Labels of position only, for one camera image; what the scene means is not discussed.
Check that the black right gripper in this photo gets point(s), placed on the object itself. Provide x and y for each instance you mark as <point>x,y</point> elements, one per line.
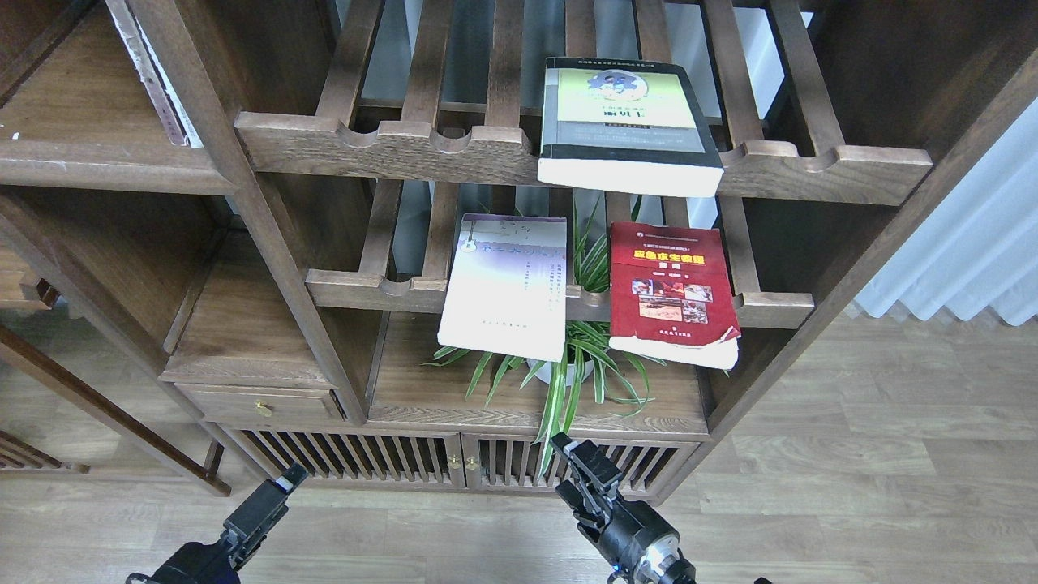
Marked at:
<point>639,545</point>

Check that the white lavender book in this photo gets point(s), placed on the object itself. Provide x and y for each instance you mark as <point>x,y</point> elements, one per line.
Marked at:
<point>507,290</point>

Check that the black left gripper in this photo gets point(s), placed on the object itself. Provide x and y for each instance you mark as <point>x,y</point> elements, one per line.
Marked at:
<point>247,526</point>

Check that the red book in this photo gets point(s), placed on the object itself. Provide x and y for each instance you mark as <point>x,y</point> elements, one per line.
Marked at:
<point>671,295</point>

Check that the dark wooden bookshelf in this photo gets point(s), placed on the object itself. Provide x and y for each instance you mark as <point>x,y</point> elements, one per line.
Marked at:
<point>300,257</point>

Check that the green spider plant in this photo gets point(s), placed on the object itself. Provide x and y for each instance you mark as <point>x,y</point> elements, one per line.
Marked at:
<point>586,351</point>

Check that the white curtain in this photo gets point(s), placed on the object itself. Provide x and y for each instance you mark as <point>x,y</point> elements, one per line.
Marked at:
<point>978,249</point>

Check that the black and yellow book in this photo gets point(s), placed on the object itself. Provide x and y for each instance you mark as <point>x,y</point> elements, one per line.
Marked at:
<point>625,126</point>

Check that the white upright book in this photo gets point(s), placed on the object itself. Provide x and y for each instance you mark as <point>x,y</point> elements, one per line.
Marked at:
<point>172,115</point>

